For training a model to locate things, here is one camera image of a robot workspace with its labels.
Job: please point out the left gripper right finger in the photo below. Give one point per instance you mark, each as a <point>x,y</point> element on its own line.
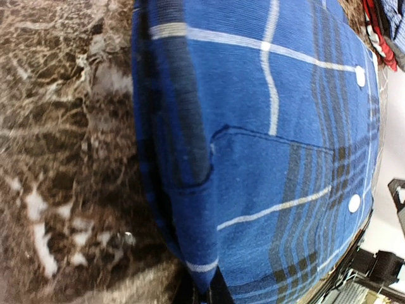
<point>218,292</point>

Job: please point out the red black folded shirt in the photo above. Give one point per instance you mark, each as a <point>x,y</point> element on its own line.
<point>376,37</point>

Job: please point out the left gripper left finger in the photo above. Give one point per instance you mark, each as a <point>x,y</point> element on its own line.
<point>186,293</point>

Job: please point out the dark blue plaid shirt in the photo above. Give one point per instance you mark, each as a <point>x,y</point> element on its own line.
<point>257,126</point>

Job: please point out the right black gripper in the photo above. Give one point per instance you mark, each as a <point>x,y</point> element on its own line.
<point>396,188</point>

